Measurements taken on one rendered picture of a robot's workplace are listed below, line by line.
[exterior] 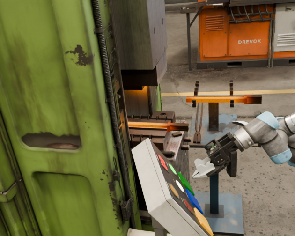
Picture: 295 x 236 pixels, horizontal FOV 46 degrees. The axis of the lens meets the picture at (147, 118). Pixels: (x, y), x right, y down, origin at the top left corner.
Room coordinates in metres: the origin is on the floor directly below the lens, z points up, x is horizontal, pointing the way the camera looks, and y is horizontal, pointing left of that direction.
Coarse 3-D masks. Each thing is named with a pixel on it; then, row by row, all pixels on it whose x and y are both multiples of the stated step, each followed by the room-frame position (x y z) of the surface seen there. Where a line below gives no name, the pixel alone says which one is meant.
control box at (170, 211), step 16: (144, 144) 1.06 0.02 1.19; (144, 160) 0.98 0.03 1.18; (160, 160) 0.97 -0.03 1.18; (144, 176) 0.90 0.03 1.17; (160, 176) 0.86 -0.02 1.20; (176, 176) 1.01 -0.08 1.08; (144, 192) 0.83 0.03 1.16; (160, 192) 0.79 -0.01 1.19; (160, 208) 0.75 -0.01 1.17; (176, 208) 0.76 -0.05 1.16; (192, 208) 0.86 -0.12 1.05; (176, 224) 0.76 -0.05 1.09; (192, 224) 0.76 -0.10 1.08
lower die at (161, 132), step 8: (128, 120) 1.62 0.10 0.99; (136, 120) 1.61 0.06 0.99; (144, 120) 1.60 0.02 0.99; (152, 120) 1.59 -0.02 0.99; (160, 120) 1.58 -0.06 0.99; (168, 120) 1.57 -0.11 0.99; (136, 128) 1.53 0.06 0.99; (144, 128) 1.51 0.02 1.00; (152, 128) 1.50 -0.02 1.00; (160, 128) 1.49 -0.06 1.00; (136, 136) 1.47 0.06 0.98; (144, 136) 1.46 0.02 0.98; (152, 136) 1.45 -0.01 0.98; (160, 136) 1.44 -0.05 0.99; (168, 136) 1.50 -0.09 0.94; (136, 144) 1.43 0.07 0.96; (160, 144) 1.39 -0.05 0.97
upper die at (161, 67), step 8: (160, 64) 1.46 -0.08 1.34; (128, 72) 1.42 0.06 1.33; (136, 72) 1.41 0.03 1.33; (144, 72) 1.40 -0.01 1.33; (152, 72) 1.39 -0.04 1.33; (160, 72) 1.44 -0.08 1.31; (128, 80) 1.42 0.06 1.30; (136, 80) 1.41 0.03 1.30; (144, 80) 1.40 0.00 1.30; (152, 80) 1.39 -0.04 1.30; (160, 80) 1.43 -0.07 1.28
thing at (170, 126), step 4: (128, 124) 1.55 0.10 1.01; (132, 124) 1.55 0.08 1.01; (136, 124) 1.54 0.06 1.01; (140, 124) 1.54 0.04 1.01; (144, 124) 1.53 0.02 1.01; (148, 124) 1.53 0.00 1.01; (152, 124) 1.52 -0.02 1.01; (156, 124) 1.52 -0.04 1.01; (160, 124) 1.52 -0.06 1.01; (164, 124) 1.51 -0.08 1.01; (168, 124) 1.50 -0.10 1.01; (172, 124) 1.50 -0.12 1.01; (176, 124) 1.49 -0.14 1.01; (180, 124) 1.49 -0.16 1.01; (184, 124) 1.48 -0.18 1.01; (188, 124) 1.48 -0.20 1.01; (168, 128) 1.48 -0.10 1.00; (172, 128) 1.49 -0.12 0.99; (176, 128) 1.49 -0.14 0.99; (180, 128) 1.48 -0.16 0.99; (184, 128) 1.47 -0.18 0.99; (188, 128) 1.47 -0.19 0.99
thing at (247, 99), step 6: (210, 96) 1.80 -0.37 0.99; (216, 96) 1.79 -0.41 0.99; (222, 96) 1.78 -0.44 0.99; (228, 96) 1.77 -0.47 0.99; (234, 96) 1.76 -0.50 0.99; (240, 96) 1.76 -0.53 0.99; (246, 96) 1.74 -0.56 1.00; (252, 96) 1.72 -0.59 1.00; (258, 96) 1.71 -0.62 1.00; (186, 102) 1.80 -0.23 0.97; (198, 102) 1.79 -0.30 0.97; (204, 102) 1.78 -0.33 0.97; (210, 102) 1.77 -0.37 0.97; (216, 102) 1.76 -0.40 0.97; (222, 102) 1.75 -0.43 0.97; (228, 102) 1.74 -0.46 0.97; (234, 102) 1.74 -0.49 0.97; (240, 102) 1.73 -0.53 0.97; (246, 102) 1.71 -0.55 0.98; (252, 102) 1.72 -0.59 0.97; (258, 102) 1.71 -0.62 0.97
